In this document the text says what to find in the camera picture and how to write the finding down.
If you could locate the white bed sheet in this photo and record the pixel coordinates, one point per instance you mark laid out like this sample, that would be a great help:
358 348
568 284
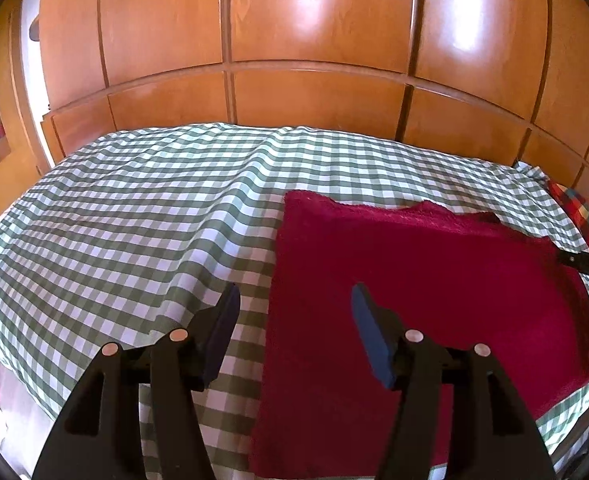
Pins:
19 410

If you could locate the red knit garment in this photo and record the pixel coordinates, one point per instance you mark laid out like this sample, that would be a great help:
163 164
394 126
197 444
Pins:
474 285

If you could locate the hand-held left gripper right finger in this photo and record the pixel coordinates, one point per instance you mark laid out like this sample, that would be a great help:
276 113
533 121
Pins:
369 330

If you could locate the wooden panelled wardrobe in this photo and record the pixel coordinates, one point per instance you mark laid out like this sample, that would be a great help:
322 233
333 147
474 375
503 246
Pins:
324 20

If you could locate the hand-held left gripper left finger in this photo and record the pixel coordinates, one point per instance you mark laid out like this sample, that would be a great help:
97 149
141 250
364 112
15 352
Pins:
227 312

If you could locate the green checkered bed cover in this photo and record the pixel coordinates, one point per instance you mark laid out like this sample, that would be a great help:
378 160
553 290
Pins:
124 220

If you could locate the colourful plaid pillow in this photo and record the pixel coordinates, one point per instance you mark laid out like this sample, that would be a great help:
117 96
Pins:
586 220

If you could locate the wooden shelf unit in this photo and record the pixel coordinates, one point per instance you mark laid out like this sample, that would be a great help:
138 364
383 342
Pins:
4 110

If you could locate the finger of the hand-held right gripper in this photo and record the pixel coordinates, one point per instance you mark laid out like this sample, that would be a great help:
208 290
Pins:
586 264

